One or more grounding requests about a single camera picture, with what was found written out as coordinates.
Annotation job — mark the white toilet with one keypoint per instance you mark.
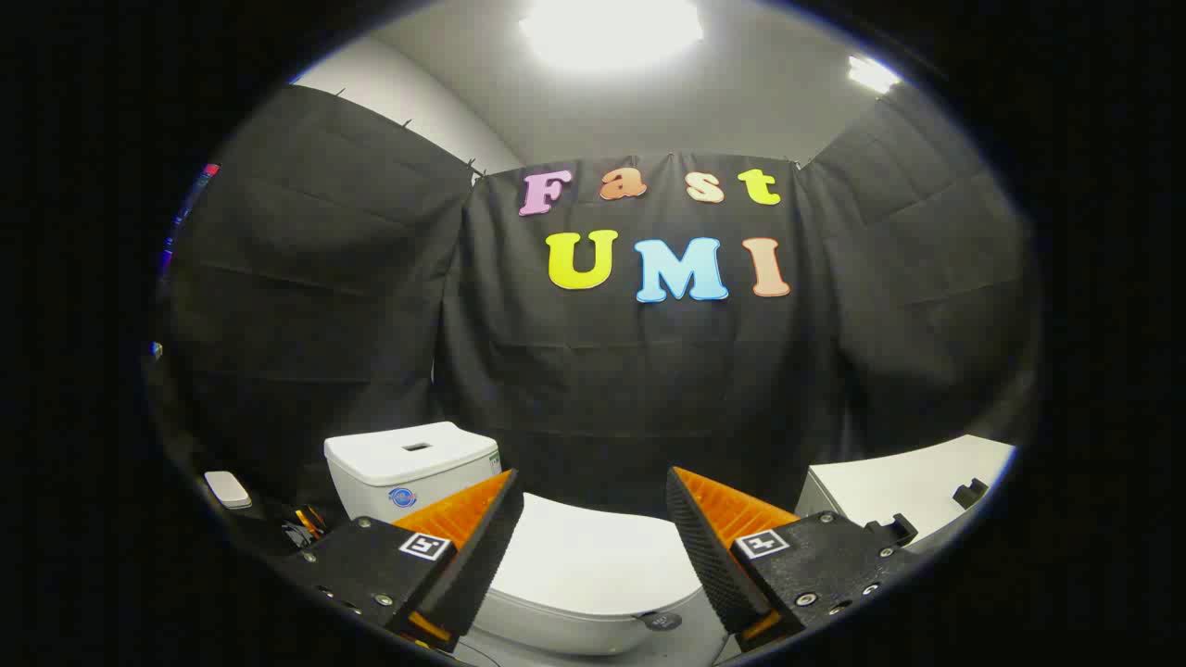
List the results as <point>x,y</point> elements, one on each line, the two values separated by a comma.
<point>408,472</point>

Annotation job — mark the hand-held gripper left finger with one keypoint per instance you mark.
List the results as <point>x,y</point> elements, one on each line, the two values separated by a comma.
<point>482,556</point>

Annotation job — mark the white toilet lid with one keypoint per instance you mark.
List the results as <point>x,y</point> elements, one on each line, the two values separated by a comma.
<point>593,556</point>

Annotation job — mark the small ceiling light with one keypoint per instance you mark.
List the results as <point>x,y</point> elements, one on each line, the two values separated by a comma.
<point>873,74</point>

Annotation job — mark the black backdrop cloth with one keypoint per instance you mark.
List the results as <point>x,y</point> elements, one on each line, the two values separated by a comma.
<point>602,389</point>

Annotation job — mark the small black bracket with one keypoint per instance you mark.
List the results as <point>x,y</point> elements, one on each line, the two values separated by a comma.
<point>970,492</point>
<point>891,531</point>

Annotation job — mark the small white device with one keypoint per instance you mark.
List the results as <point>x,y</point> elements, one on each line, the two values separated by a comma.
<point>227,489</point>

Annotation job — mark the white drawer cabinet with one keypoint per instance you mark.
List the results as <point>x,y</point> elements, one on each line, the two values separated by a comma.
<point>889,482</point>

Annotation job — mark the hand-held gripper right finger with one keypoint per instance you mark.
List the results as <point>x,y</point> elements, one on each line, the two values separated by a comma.
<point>709,556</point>

